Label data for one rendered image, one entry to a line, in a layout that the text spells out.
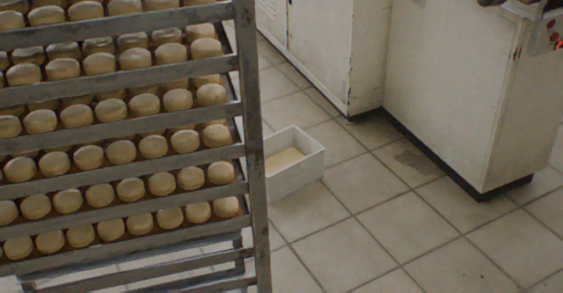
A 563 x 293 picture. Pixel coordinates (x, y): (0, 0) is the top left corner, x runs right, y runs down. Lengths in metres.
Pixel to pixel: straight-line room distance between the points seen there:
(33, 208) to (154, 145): 0.25
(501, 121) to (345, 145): 0.79
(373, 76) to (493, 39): 0.74
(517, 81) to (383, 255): 0.78
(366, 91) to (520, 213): 0.84
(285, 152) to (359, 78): 0.47
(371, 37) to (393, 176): 0.61
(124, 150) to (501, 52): 1.43
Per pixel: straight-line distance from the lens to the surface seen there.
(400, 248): 2.33
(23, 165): 1.12
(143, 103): 1.04
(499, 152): 2.38
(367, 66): 2.70
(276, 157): 2.60
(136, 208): 1.12
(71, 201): 1.16
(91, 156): 1.10
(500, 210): 2.56
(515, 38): 2.11
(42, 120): 1.06
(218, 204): 1.21
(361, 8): 2.54
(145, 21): 0.91
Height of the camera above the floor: 1.71
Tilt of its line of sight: 38 degrees down
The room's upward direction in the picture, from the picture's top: 2 degrees counter-clockwise
